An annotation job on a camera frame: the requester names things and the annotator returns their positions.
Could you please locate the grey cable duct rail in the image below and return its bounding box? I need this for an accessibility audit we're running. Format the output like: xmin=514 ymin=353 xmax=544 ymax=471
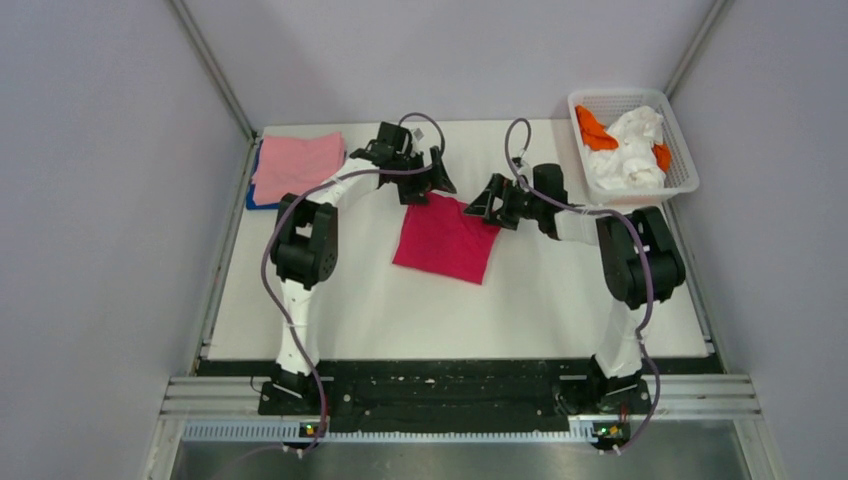
xmin=182 ymin=420 xmax=597 ymax=445

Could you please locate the purple cable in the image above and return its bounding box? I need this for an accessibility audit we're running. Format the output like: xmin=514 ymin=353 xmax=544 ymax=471
xmin=504 ymin=117 xmax=662 ymax=455
xmin=260 ymin=111 xmax=446 ymax=455

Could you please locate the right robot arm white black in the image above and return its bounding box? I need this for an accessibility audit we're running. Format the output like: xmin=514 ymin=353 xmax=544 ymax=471
xmin=464 ymin=163 xmax=686 ymax=412

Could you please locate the white plastic basket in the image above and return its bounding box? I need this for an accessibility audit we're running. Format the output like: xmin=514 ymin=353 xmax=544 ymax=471
xmin=568 ymin=87 xmax=700 ymax=205

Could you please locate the magenta t shirt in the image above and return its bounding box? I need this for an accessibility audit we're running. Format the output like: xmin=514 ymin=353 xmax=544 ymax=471
xmin=392 ymin=193 xmax=500 ymax=285

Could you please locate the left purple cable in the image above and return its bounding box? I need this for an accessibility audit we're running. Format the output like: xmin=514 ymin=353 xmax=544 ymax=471
xmin=260 ymin=111 xmax=446 ymax=455

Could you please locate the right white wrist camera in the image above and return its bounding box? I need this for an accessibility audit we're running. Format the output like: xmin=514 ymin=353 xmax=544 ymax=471
xmin=511 ymin=157 xmax=532 ymax=191

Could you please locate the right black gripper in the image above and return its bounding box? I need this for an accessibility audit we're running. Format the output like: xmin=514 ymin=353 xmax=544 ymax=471
xmin=464 ymin=173 xmax=545 ymax=230

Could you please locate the folded pink t shirt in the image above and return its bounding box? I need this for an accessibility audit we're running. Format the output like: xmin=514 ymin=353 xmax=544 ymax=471
xmin=250 ymin=131 xmax=347 ymax=207

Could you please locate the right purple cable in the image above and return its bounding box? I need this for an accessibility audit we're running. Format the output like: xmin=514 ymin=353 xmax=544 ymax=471
xmin=504 ymin=117 xmax=662 ymax=455

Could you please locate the folded blue t shirt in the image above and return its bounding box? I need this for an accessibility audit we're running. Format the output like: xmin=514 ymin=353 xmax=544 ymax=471
xmin=245 ymin=135 xmax=347 ymax=212

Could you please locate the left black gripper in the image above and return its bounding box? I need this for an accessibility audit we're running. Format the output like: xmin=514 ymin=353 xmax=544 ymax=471
xmin=391 ymin=145 xmax=454 ymax=205

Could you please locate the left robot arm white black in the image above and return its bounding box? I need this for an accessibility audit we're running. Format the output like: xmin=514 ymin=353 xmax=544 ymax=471
xmin=261 ymin=122 xmax=457 ymax=414

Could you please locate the orange t shirt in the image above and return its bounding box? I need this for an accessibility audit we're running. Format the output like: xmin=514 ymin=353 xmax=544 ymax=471
xmin=574 ymin=105 xmax=673 ymax=173

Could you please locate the white t shirt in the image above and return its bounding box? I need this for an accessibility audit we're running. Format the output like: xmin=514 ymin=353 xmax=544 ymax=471
xmin=583 ymin=114 xmax=666 ymax=190

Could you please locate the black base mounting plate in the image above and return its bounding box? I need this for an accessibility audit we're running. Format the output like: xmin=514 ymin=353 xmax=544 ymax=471
xmin=197 ymin=357 xmax=723 ymax=436

